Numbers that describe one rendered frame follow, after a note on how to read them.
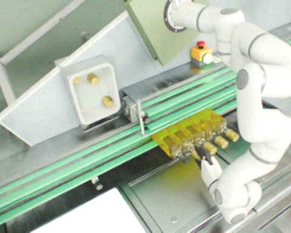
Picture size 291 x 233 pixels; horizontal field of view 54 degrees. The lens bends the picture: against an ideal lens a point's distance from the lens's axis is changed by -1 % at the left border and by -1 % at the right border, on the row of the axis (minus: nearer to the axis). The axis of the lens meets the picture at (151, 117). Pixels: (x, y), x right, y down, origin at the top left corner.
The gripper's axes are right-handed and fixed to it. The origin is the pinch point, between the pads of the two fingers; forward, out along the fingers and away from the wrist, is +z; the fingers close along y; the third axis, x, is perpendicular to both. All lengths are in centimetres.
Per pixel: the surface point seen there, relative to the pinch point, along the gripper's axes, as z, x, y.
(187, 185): -2.0, 6.4, -12.7
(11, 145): 56, 81, -15
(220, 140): 3.8, -10.4, 1.2
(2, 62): 79, 74, 20
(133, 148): 17.7, 22.7, -3.6
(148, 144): 17.0, 15.9, -3.3
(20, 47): 82, 63, 25
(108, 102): 27.5, 27.9, 15.3
